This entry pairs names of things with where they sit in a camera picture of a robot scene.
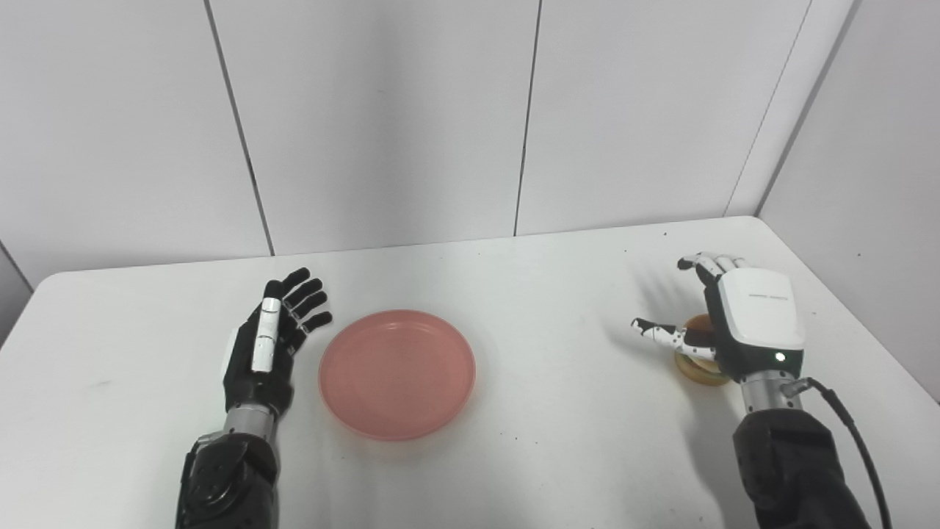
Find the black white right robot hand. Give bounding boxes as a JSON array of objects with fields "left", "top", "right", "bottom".
[{"left": 630, "top": 252, "right": 806, "bottom": 383}]

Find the pink round plate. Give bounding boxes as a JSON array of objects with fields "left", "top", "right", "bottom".
[{"left": 318, "top": 309, "right": 477, "bottom": 442}]

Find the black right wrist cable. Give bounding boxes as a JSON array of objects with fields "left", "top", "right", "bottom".
[{"left": 781, "top": 377, "right": 894, "bottom": 529}]

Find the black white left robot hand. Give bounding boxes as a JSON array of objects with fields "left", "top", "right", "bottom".
[{"left": 223, "top": 267, "right": 333, "bottom": 420}]

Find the toy hamburger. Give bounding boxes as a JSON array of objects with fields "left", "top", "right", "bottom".
[{"left": 674, "top": 314, "right": 732, "bottom": 386}]

